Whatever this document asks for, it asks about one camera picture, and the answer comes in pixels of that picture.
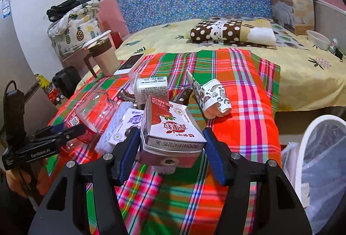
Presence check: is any clear red-label plastic bottle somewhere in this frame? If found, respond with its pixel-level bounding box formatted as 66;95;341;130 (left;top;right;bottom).
64;90;117;149

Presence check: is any white plastic bag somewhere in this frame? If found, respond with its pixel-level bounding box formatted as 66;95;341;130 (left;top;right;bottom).
280;142;310;210

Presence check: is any brown polka-dot pillow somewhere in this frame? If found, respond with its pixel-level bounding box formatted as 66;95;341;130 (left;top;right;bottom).
190;18;277;46

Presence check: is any blue wall sticker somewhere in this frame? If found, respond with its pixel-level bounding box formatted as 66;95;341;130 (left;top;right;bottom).
0;0;11;19

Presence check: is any pink nightstand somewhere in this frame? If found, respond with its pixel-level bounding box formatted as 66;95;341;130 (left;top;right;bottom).
62;30;113;63

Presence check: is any white bowl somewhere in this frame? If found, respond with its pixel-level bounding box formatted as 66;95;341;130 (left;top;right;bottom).
306;30;331;51

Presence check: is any small glass bottle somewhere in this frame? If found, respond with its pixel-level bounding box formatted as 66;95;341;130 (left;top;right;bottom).
328;38;339;53

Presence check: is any plaid blanket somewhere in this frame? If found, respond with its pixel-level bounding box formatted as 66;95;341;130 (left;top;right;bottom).
45;47;282;235

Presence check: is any leaf print cloth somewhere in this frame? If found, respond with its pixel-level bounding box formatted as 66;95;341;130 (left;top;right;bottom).
270;21;309;51

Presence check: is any pineapple print storage bag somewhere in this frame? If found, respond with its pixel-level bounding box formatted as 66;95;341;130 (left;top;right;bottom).
47;2;102;58

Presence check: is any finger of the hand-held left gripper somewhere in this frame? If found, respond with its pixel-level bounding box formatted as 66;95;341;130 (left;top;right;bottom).
33;125;65;139
35;124;87;147

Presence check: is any beige mug with brown lid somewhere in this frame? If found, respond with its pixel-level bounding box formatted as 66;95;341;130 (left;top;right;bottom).
83;37;119;79

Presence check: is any white bed side panel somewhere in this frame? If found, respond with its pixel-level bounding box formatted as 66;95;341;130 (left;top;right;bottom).
313;0;346;44

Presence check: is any yellow object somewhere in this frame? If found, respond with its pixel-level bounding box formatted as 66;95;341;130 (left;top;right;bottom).
35;74;50;89

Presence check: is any person's left hand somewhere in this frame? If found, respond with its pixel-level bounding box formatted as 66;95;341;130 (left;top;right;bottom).
6;161;51;199

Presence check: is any white purple packet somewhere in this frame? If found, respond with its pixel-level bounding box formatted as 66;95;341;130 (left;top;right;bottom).
112;109;144;147

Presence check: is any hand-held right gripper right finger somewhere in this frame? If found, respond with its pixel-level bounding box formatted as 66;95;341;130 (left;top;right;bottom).
202;127;315;235

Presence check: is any white trash bin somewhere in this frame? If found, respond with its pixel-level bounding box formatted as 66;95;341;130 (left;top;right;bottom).
296;114;346;235

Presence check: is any bedding package box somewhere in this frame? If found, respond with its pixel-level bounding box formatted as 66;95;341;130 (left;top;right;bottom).
263;0;316;36

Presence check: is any small red box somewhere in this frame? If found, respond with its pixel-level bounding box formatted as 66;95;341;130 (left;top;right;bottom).
110;31;123;49

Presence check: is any black bag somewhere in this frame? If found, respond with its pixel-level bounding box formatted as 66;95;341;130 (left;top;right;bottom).
46;0;93;22

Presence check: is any white smartphone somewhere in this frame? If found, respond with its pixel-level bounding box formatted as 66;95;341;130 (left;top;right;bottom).
113;53;146;78

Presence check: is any small white drink carton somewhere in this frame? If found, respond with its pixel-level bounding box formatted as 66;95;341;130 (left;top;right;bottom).
135;76;170;106

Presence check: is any red toy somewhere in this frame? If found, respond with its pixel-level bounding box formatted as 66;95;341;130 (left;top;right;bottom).
45;87;66;105

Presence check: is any crushed patterned paper cup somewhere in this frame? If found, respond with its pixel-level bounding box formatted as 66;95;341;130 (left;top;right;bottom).
186;71;232;118

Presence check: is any red strawberry milk carton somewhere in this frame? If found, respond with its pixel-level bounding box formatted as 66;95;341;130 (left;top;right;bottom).
140;97;207;168

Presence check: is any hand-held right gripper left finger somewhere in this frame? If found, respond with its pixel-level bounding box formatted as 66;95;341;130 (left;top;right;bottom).
28;127;142;235

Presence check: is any yellow pineapple bed sheet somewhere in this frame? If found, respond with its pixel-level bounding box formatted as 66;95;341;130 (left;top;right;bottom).
74;17;346;113

